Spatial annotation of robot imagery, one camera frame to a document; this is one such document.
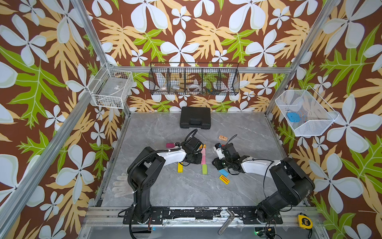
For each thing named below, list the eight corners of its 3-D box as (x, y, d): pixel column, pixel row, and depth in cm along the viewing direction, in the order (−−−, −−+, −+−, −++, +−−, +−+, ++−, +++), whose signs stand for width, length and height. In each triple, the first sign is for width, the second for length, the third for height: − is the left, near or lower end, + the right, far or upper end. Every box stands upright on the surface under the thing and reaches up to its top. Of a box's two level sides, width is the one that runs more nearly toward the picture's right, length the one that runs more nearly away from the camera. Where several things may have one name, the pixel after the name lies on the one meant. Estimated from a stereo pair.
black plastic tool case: (180, 130, 112) (179, 125, 107) (181, 111, 125) (180, 105, 120) (211, 130, 112) (212, 125, 107) (208, 111, 125) (209, 105, 120)
